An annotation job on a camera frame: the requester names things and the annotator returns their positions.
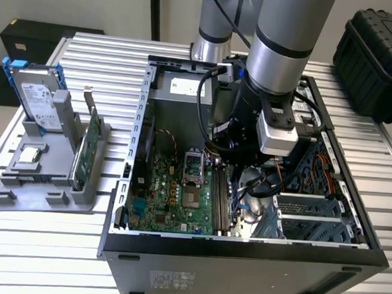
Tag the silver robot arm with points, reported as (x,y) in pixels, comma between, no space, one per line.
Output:
(286,32)

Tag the black RAM slot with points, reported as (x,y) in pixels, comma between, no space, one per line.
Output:
(227,202)
(222,198)
(218,198)
(214,198)

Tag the grey power supply box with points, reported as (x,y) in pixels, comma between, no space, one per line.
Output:
(174,119)

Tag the CPU socket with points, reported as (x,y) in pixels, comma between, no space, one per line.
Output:
(190,196)

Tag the perforated disk bay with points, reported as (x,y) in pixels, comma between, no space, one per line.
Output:
(312,202)

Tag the black case fan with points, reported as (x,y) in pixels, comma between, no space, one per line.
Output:
(143,163)

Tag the green motherboard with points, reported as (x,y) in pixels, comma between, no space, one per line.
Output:
(165,215)

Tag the black PC case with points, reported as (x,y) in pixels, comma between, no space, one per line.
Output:
(208,271)

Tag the green graphics card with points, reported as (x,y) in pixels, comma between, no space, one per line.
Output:
(87,153)

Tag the black pole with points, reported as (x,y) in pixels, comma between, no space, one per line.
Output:
(155,11)

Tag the black hard carrying case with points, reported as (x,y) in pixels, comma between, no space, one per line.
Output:
(374,64)

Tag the grey parts rack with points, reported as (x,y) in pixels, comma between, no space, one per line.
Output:
(59,152)

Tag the hard disk in blue carrier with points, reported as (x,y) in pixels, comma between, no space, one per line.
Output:
(35,100)

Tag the silver CPU chip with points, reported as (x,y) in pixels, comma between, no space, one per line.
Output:
(29,155)

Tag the black cabinet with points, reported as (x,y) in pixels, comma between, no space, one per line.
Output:
(32,47)

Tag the white camera on black bracket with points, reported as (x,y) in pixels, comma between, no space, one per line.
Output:
(276,138)

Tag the silver camera box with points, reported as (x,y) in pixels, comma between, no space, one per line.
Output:
(226,72)

